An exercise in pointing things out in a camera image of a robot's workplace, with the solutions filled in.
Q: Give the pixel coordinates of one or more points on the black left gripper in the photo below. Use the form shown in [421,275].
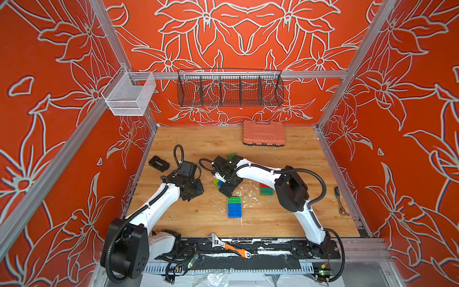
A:
[199,189]

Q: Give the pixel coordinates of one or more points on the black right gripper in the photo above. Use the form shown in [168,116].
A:
[227,188]

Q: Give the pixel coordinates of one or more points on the dark green lego brick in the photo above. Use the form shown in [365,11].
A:
[266,191]
[230,156]

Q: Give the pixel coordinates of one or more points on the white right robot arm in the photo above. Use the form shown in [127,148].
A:
[291,191]

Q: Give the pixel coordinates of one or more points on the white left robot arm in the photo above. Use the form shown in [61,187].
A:
[129,244]

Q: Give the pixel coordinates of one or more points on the salmon red tool case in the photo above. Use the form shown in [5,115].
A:
[264,133]

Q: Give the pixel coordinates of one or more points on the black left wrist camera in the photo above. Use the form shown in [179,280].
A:
[188,170]

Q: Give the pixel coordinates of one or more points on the orange handled adjustable wrench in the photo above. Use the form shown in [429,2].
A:
[217,242]

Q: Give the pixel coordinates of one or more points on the black wire wall basket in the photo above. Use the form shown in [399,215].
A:
[235,87]

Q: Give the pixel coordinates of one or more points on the clear plastic wall bin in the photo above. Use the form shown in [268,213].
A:
[129,93]

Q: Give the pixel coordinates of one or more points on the green handled pliers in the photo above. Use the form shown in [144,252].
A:
[341,208]

